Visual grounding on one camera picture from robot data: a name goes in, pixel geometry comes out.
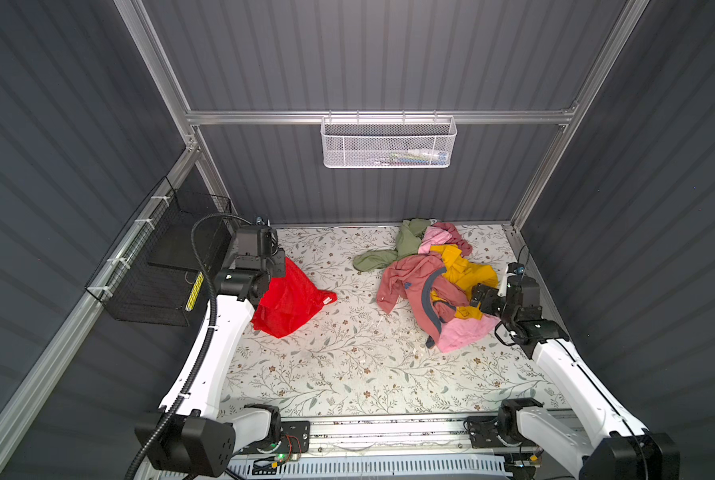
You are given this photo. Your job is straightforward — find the red cloth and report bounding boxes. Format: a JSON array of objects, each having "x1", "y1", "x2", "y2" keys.
[{"x1": 252, "y1": 258, "x2": 339, "y2": 339}]

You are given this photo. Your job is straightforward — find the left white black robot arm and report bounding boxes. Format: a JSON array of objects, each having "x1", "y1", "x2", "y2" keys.
[{"x1": 125, "y1": 219, "x2": 286, "y2": 479}]

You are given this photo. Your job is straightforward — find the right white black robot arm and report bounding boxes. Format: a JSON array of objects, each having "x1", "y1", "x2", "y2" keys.
[{"x1": 467, "y1": 263, "x2": 681, "y2": 479}]

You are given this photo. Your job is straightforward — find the yellow cloth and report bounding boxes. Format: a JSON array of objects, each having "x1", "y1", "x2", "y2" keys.
[{"x1": 431, "y1": 244, "x2": 499, "y2": 319}]

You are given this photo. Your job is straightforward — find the light pink cloth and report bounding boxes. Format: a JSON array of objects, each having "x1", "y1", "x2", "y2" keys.
[{"x1": 435, "y1": 314, "x2": 499, "y2": 353}]

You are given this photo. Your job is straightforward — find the maroon pink cloth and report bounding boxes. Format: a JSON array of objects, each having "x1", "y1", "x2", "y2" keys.
[{"x1": 417, "y1": 222, "x2": 473, "y2": 257}]

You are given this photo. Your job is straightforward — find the olive green cloth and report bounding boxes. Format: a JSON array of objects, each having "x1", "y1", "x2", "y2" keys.
[{"x1": 353, "y1": 218, "x2": 433, "y2": 272}]

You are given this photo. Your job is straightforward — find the black pad in basket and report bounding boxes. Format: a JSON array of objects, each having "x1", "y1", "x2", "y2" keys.
[{"x1": 147, "y1": 225, "x2": 229, "y2": 272}]

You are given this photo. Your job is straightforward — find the dusty rose shirt grey trim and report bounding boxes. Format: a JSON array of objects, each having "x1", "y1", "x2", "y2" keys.
[{"x1": 375, "y1": 253, "x2": 469, "y2": 348}]

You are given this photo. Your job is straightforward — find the floral table mat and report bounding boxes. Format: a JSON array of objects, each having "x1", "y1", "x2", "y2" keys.
[{"x1": 220, "y1": 226, "x2": 567, "y2": 417}]

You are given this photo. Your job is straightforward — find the items in white basket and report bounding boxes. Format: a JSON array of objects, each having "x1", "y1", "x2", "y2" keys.
[{"x1": 371, "y1": 149, "x2": 449, "y2": 168}]

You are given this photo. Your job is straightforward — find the black wire basket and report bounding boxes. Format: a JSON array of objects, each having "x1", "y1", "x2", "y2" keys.
[{"x1": 86, "y1": 180, "x2": 233, "y2": 327}]

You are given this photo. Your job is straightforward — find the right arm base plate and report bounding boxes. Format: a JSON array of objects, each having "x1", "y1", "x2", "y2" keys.
[{"x1": 463, "y1": 415, "x2": 537, "y2": 449}]

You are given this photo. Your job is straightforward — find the white wire mesh basket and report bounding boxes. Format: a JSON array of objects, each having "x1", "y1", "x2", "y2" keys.
[{"x1": 320, "y1": 116, "x2": 457, "y2": 169}]

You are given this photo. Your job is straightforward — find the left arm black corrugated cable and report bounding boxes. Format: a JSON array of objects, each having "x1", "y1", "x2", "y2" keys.
[{"x1": 122, "y1": 212, "x2": 254, "y2": 480}]

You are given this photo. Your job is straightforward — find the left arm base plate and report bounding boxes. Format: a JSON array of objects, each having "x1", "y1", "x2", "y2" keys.
[{"x1": 240, "y1": 420, "x2": 312, "y2": 455}]

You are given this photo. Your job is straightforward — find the white vented cable duct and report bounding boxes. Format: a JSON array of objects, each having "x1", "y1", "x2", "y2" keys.
[{"x1": 152, "y1": 454, "x2": 511, "y2": 480}]

